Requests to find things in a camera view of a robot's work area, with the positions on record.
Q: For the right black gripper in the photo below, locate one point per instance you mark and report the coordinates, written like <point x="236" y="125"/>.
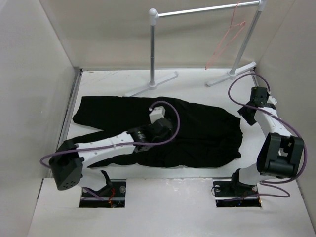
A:
<point x="250" y="120"/>

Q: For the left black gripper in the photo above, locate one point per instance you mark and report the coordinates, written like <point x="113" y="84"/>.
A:
<point x="168" y="136"/>

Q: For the black trousers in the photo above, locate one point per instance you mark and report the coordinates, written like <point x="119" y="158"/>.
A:
<point x="208" y="137"/>

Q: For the pink wire hanger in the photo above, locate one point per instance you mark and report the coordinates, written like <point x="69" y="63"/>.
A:
<point x="231" y="34"/>

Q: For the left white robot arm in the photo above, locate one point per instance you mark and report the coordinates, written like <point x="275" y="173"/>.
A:
<point x="71" y="165"/>

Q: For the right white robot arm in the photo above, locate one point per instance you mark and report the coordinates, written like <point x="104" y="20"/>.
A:
<point x="280" y="155"/>

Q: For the white clothes rack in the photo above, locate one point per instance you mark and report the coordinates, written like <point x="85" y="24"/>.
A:
<point x="235" y="71"/>

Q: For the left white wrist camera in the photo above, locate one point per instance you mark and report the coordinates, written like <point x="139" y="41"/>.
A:
<point x="156" y="113"/>

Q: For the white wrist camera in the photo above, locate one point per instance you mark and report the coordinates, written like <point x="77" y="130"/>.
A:
<point x="271" y="101"/>
<point x="156" y="113"/>

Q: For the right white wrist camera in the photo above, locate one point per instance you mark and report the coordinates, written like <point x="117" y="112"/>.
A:
<point x="271" y="101"/>

